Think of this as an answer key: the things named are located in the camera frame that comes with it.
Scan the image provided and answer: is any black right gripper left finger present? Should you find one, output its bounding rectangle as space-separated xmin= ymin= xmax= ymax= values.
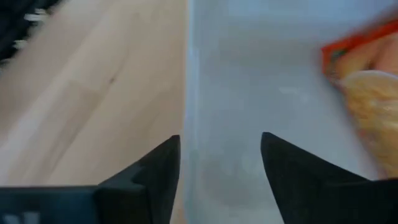
xmin=0 ymin=134 xmax=182 ymax=224

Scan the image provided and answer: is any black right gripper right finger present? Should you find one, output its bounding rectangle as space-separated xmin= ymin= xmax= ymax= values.
xmin=260 ymin=131 xmax=398 ymax=224

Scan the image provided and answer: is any white plastic bin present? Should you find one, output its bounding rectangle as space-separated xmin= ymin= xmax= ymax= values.
xmin=183 ymin=0 xmax=398 ymax=224

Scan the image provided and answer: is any orange chicken ramen pack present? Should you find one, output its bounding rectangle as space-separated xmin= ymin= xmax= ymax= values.
xmin=320 ymin=18 xmax=398 ymax=179

